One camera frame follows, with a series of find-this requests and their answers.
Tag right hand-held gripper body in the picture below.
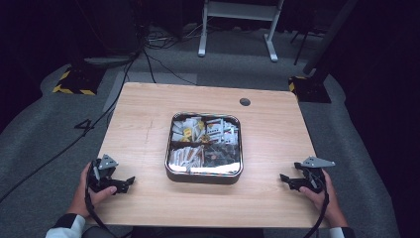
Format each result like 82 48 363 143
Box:
294 156 336 194

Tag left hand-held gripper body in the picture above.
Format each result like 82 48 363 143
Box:
86 154 121 194

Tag dark brown divided box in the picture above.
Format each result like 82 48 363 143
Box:
163 111 245 185

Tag clear plastic box lid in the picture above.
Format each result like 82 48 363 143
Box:
164 112 245 177

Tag person's right hand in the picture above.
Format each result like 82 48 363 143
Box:
298 170 350 229

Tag person's left hand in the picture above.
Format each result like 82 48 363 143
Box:
67 162 119 219

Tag pile of white orange sticks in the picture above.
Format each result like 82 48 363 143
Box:
167 145 204 173

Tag pile of dark packets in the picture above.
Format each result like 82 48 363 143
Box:
202 143 241 170

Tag pile of white yellow packets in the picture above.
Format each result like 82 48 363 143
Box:
171 115 206 144

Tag pile of white red-label packets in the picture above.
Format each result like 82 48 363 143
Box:
205 118 240 145

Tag black yellow striped stand base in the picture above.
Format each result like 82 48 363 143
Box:
52 63 107 97
287 74 333 104

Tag black tripod legs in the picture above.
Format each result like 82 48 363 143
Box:
289 29 320 66

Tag dark slanted pole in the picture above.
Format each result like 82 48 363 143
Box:
301 0 360 76

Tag white metal stand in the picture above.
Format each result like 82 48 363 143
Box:
197 0 285 63

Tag right hand-held gripper black cable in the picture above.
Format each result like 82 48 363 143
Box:
301 168 331 238

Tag hand-held gripper black cable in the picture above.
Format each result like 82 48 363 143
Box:
301 168 331 238
84 163 133 238

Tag left hand-held gripper black cable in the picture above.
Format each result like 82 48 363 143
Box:
84 163 133 238

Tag long black floor cable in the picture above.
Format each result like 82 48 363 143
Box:
0 54 142 204

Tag thin black floor cable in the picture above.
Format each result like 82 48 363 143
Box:
143 48 199 87

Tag bundle of floor cables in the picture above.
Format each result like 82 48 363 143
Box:
144 22 207 52

